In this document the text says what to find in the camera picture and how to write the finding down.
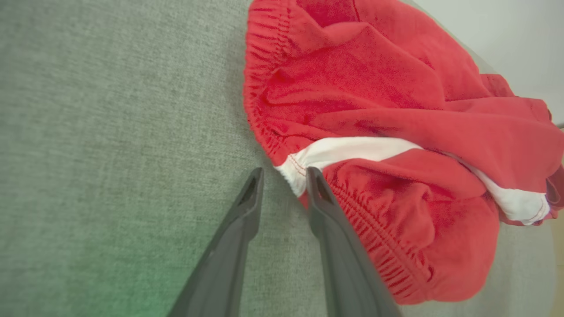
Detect red elastic waist shorts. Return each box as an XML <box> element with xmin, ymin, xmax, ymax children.
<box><xmin>242</xmin><ymin>0</ymin><xmax>564</xmax><ymax>306</ymax></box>

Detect grey fabric sofa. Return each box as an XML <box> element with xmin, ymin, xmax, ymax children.
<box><xmin>0</xmin><ymin>0</ymin><xmax>558</xmax><ymax>317</ymax></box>

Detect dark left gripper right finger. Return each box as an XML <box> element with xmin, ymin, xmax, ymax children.
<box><xmin>305</xmin><ymin>166</ymin><xmax>403</xmax><ymax>317</ymax></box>

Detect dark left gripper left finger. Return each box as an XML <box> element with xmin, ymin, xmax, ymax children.
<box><xmin>167</xmin><ymin>167</ymin><xmax>265</xmax><ymax>317</ymax></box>

